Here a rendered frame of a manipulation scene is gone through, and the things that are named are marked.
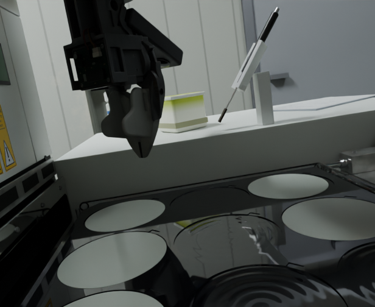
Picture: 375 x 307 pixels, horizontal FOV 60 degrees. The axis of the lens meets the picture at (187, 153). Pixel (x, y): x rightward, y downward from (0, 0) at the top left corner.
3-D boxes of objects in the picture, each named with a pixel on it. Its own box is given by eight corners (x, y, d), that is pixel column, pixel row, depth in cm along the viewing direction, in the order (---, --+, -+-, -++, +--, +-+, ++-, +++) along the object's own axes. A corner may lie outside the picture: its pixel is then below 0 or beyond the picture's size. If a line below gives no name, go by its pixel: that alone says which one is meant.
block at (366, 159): (352, 174, 49) (351, 155, 49) (339, 169, 53) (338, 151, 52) (402, 165, 50) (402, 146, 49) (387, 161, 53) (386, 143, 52)
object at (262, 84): (241, 129, 53) (231, 43, 50) (235, 127, 56) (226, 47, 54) (277, 123, 53) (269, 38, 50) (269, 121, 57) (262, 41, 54)
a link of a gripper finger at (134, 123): (119, 167, 40) (104, 91, 39) (149, 155, 45) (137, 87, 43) (137, 167, 39) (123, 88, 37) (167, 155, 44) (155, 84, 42)
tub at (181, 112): (176, 134, 59) (170, 95, 58) (157, 132, 65) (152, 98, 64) (210, 126, 63) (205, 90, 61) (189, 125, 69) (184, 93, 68)
